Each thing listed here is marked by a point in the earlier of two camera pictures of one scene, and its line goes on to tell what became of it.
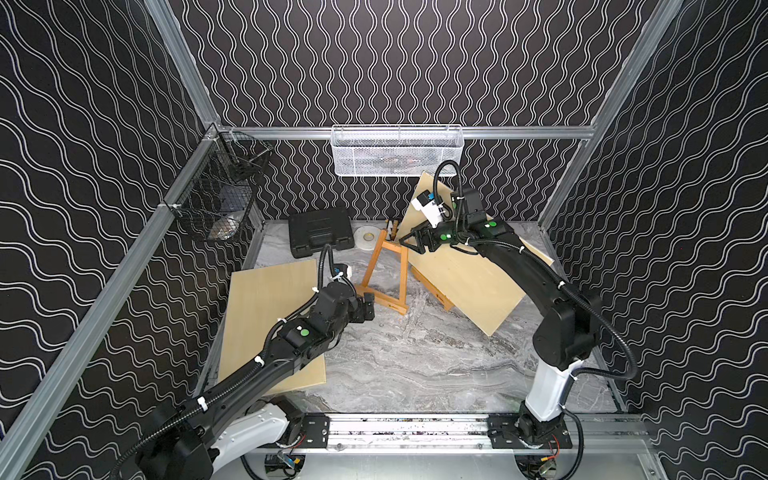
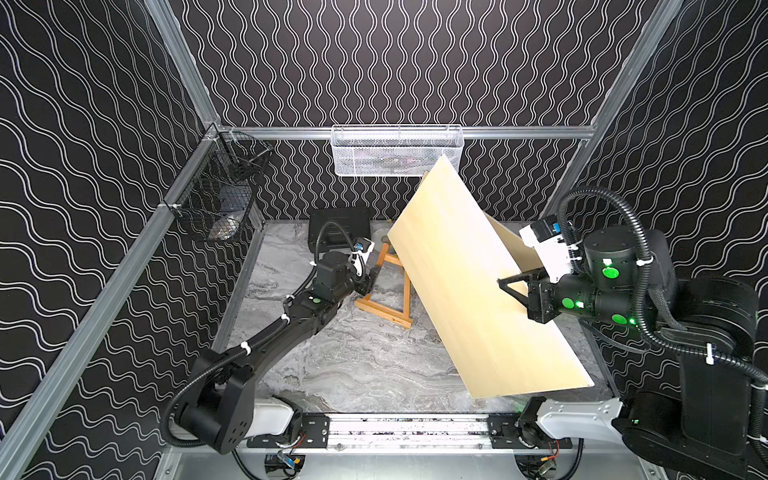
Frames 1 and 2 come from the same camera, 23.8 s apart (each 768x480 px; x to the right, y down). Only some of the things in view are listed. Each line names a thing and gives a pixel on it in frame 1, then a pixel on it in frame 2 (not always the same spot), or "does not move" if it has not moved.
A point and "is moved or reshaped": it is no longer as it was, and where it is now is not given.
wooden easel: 402,304 is moved or reshaped
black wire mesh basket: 216,200 does not move
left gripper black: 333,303 -> 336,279
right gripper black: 426,227 -> 537,299
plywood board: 256,299 -> 457,256
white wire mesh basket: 395,149 does not move
